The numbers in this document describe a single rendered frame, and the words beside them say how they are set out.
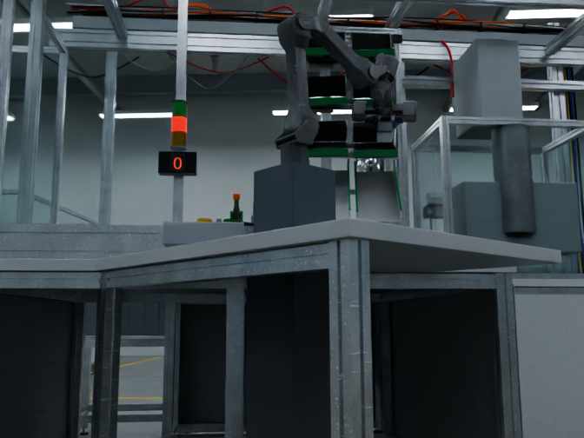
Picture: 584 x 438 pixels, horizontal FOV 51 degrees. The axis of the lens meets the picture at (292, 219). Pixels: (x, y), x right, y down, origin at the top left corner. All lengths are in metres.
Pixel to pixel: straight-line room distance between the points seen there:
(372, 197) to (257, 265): 0.86
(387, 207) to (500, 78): 1.22
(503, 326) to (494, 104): 1.36
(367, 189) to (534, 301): 0.94
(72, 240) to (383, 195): 0.92
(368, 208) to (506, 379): 0.61
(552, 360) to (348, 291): 1.76
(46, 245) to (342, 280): 1.00
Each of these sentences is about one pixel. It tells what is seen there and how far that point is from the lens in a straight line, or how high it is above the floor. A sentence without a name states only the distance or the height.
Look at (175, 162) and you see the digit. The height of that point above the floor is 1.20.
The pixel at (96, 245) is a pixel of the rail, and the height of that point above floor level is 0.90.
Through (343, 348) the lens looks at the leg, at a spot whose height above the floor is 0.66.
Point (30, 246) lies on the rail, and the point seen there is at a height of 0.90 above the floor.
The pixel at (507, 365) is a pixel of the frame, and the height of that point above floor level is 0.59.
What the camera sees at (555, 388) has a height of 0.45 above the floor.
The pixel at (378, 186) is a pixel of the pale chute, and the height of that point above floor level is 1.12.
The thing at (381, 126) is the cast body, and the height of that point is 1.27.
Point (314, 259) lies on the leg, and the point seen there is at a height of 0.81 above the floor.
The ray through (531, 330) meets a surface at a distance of 2.59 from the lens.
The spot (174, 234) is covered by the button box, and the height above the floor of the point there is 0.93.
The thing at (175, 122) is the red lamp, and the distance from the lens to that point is 2.05.
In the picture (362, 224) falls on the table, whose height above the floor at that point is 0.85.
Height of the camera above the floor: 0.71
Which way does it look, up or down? 9 degrees up
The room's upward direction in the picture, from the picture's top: straight up
